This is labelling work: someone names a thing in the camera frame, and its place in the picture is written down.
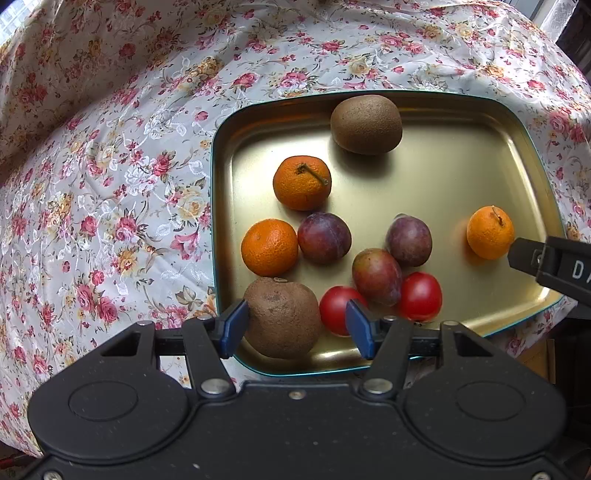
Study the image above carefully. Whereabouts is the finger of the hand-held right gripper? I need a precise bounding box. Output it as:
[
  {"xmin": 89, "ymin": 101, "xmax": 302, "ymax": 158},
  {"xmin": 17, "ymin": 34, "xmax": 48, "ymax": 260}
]
[{"xmin": 508, "ymin": 236, "xmax": 548, "ymax": 278}]

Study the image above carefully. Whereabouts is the purple plum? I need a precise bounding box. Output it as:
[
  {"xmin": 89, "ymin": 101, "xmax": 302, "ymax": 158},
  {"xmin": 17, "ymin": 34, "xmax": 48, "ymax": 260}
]
[
  {"xmin": 297, "ymin": 212, "xmax": 352, "ymax": 265},
  {"xmin": 385, "ymin": 213, "xmax": 433, "ymax": 267},
  {"xmin": 352, "ymin": 248, "xmax": 403, "ymax": 307}
]

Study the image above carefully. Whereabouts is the red tomato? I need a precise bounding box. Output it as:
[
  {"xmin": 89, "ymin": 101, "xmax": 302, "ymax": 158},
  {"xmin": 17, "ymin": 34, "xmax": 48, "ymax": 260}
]
[
  {"xmin": 399, "ymin": 272, "xmax": 443, "ymax": 323},
  {"xmin": 319, "ymin": 285, "xmax": 369, "ymax": 337}
]

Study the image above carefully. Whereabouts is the brown kiwi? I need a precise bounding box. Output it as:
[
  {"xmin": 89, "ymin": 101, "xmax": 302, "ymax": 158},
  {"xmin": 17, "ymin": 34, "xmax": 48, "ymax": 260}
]
[
  {"xmin": 243, "ymin": 277, "xmax": 323, "ymax": 359},
  {"xmin": 330, "ymin": 95, "xmax": 403, "ymax": 155}
]

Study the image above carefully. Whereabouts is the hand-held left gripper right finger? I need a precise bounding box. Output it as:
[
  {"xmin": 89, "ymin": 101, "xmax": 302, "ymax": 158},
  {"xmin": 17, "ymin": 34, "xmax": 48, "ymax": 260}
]
[{"xmin": 344, "ymin": 298, "xmax": 495, "ymax": 400}]

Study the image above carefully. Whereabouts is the floral printed cloth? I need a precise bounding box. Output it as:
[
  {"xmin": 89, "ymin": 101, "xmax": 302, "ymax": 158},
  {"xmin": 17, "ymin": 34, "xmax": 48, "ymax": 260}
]
[{"xmin": 0, "ymin": 0, "xmax": 591, "ymax": 457}]

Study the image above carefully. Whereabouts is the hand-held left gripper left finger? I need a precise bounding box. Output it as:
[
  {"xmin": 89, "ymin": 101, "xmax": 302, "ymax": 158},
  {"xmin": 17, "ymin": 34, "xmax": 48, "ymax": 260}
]
[{"xmin": 100, "ymin": 298, "xmax": 251, "ymax": 400}]

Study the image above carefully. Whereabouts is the teal and gold tin tray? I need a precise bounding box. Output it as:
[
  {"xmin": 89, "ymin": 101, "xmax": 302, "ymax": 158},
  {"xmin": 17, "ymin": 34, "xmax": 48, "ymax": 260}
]
[{"xmin": 211, "ymin": 91, "xmax": 568, "ymax": 377}]

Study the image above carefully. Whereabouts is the orange mandarin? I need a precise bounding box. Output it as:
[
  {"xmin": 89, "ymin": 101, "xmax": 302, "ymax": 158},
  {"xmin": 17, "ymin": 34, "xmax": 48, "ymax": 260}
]
[
  {"xmin": 241, "ymin": 218, "xmax": 299, "ymax": 274},
  {"xmin": 273, "ymin": 155, "xmax": 332, "ymax": 212},
  {"xmin": 466, "ymin": 206, "xmax": 515, "ymax": 260}
]

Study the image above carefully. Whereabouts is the patterned curtain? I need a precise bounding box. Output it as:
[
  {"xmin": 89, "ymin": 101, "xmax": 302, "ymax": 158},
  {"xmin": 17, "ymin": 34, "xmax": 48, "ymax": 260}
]
[{"xmin": 540, "ymin": 0, "xmax": 591, "ymax": 42}]

